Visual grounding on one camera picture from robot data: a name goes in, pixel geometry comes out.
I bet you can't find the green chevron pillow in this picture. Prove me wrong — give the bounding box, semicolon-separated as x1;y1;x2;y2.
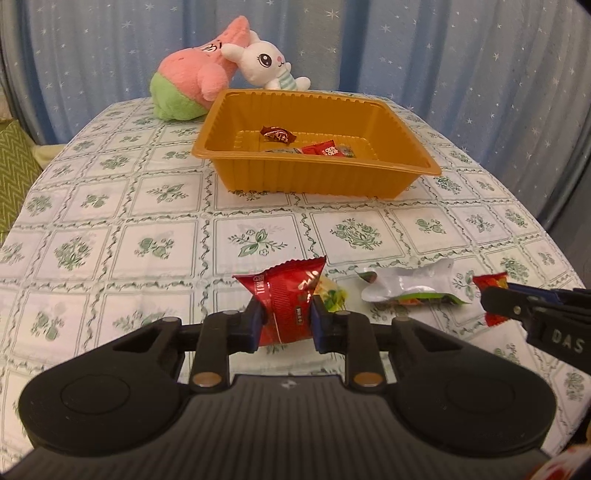
0;119;43;234

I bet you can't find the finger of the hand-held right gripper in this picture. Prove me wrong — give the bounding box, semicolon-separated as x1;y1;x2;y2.
480;286;591;321
507;281;591;307

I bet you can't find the floral checked tablecloth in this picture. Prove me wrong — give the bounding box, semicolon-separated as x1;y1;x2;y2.
0;90;591;464

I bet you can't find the small orange-red candy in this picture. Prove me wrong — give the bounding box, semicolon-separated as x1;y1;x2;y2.
472;271;510;328

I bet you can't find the yellow snack packet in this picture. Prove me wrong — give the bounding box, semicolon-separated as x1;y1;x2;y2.
313;276;350;315

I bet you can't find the red white patterned cloth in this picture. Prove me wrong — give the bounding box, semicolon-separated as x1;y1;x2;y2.
531;443;591;480

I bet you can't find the white bunny plush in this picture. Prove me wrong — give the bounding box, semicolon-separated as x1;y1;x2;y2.
221;30;311;91

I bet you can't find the dark red candy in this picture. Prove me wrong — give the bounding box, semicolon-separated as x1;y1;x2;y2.
259;125;297;145

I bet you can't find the pink green star plush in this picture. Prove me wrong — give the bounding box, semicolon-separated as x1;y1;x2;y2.
150;15;249;122

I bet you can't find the light green sofa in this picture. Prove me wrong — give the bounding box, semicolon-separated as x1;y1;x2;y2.
33;142;66;171

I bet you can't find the orange plastic tray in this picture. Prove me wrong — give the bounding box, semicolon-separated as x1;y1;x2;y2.
191;89;443;200

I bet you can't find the red snack packet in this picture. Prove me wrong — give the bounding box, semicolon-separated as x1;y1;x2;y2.
232;256;327;348

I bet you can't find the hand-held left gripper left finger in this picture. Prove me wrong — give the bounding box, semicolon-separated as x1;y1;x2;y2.
111;299;269;394

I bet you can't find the green white snack packet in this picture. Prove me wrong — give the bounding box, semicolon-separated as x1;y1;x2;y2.
357;257;471;306

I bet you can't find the blue star curtain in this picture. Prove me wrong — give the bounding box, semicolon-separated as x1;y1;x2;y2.
0;0;591;241

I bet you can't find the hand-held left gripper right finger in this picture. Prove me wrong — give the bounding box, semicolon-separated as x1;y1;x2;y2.
310;296;467;394

